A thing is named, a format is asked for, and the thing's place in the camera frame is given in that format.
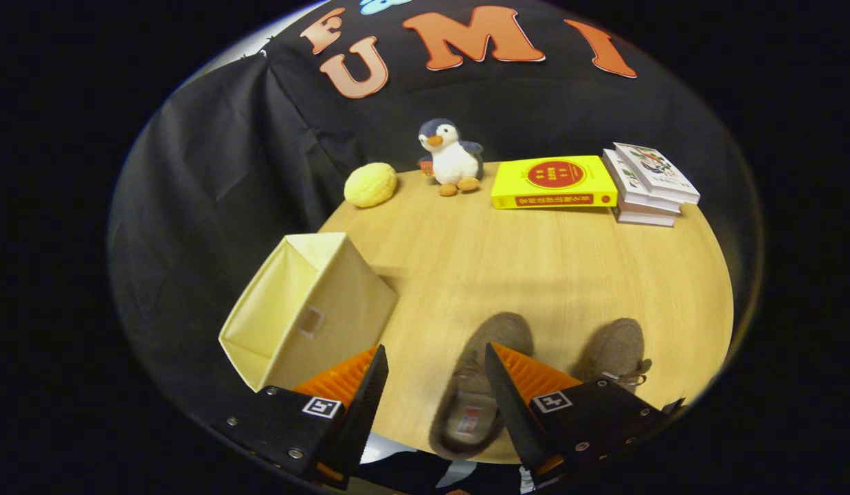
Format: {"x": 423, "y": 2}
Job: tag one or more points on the person's dark printed clothing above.
{"x": 411, "y": 474}

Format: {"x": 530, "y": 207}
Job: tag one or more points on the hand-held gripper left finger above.
{"x": 363, "y": 412}

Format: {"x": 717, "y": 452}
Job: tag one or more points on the brown fuzzy shoe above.
{"x": 613, "y": 347}
{"x": 466, "y": 412}

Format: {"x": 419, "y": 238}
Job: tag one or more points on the yellow bun toy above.
{"x": 370, "y": 185}

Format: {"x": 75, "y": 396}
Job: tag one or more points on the beige fabric storage box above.
{"x": 328, "y": 302}

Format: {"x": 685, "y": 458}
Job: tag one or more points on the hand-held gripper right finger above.
{"x": 514, "y": 412}

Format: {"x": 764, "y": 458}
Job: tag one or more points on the penguin plush toy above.
{"x": 452, "y": 161}

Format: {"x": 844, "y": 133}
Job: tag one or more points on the yellow book with red circle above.
{"x": 555, "y": 182}

